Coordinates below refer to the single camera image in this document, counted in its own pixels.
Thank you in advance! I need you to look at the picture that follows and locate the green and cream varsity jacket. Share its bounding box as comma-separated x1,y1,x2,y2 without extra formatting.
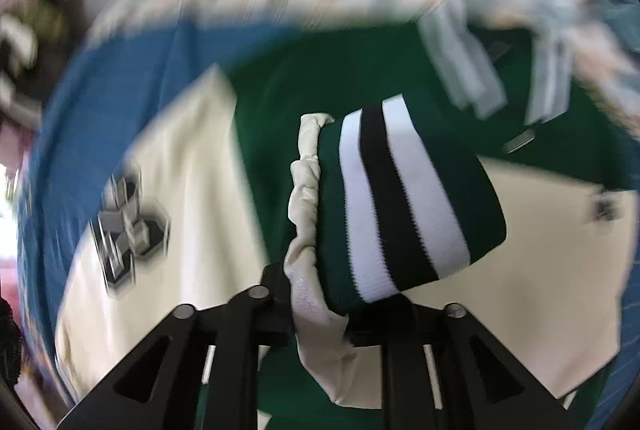
53,20,639,430

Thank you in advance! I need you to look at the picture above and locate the cluttered clothes shelf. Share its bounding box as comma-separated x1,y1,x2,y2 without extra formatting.
1,0,87,171

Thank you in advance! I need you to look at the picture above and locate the blue striped bed sheet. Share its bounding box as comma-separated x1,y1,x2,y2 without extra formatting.
18,20,295,402

